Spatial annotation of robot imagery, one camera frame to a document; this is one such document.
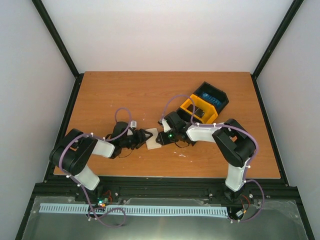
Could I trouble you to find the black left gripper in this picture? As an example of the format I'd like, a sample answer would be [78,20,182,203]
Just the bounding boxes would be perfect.
[121,129,153,151]

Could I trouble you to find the beige card holder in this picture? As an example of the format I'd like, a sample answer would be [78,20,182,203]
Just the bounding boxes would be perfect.
[145,128,162,150]

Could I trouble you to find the black card stack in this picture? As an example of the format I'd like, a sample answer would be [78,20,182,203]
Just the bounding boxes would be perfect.
[187,105,205,119]

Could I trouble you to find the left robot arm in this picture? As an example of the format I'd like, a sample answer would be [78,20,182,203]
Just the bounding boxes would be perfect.
[49,121,154,202]

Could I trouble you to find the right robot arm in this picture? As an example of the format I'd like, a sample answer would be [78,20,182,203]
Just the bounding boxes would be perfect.
[155,111,259,202]

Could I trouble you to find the black left card bin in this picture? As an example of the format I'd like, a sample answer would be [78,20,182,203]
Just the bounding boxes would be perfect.
[176,107,195,124]

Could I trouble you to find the black card bin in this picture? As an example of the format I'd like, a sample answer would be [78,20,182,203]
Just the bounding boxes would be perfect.
[176,107,195,124]
[193,81,229,114]

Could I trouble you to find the yellow middle card bin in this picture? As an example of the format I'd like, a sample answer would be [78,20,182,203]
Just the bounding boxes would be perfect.
[177,94,218,124]

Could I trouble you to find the blue card stack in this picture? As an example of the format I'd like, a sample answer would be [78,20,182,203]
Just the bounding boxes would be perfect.
[201,92,222,108]

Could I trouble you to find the black right card bin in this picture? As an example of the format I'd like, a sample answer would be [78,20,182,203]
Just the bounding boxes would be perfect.
[193,81,229,114]

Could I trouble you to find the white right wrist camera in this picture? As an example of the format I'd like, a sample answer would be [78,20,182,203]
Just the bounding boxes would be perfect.
[158,118,171,133]

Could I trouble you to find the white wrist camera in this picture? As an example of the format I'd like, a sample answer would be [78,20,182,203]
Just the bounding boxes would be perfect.
[127,120,137,136]
[158,118,171,133]

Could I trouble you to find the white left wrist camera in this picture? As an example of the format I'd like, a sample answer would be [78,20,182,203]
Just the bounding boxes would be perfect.
[127,120,137,136]

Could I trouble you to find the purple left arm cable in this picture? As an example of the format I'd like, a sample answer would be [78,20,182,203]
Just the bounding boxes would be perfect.
[60,107,138,228]

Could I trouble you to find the black frame post right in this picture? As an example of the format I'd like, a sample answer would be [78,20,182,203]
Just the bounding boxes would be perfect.
[251,0,305,79]

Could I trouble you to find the black frame post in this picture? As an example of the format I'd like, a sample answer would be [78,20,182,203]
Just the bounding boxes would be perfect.
[31,0,85,79]
[251,0,305,79]

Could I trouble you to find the light blue cable duct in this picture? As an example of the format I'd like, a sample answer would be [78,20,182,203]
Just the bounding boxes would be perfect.
[38,203,228,218]

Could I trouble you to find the black front frame rail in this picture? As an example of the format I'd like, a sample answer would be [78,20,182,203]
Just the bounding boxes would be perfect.
[32,176,300,208]

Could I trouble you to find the black frame post left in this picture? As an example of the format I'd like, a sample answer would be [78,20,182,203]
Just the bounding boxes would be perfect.
[31,0,85,79]

